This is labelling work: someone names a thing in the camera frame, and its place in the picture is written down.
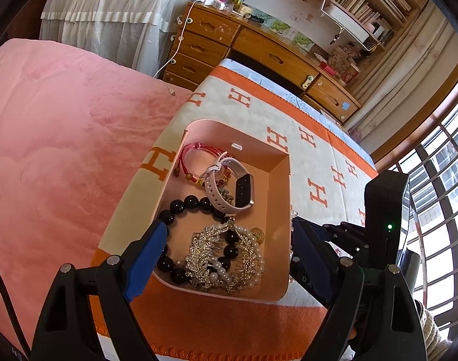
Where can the pink fleece blanket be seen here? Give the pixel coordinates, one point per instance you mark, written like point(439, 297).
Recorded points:
point(63, 139)

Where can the white lace furniture cover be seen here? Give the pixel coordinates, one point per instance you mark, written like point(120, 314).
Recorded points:
point(112, 26)

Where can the white band smartwatch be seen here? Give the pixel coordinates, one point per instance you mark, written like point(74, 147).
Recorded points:
point(214, 191)

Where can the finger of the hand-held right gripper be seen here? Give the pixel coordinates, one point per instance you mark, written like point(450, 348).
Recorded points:
point(349, 238)

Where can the pink jewelry box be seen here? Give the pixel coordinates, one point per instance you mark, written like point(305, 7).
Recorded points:
point(251, 158)

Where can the white charger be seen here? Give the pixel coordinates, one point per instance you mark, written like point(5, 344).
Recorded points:
point(214, 2)

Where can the black flashlight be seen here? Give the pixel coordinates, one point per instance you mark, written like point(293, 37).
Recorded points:
point(253, 17)

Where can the beige floral curtain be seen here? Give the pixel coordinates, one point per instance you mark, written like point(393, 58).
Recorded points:
point(402, 94)

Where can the wooden framed window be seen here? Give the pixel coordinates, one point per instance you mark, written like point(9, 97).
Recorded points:
point(439, 180)

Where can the wooden desk with drawers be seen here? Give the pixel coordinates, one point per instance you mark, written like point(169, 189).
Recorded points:
point(266, 50)

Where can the row of books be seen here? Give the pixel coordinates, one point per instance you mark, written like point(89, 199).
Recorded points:
point(364, 7)

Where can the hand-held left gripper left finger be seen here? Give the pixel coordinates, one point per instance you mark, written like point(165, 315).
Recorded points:
point(146, 261)

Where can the silver rhinestone hair comb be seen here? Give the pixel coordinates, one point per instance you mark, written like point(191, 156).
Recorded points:
point(199, 252)

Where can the orange and white patterned blanket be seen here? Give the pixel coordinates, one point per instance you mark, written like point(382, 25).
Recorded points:
point(221, 94)

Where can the wooden bookshelf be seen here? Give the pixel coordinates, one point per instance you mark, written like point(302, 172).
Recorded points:
point(396, 26)

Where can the gold pendant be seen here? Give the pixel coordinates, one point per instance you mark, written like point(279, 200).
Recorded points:
point(257, 234)

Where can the patterned paper box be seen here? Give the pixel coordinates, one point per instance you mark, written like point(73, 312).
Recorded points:
point(339, 60)

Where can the white green drawer lock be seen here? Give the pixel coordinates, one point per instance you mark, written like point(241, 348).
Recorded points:
point(307, 82)

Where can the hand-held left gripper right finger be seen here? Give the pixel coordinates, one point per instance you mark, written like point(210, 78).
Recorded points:
point(311, 270)

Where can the person's right forearm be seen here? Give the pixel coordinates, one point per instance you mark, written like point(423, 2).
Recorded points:
point(428, 331)

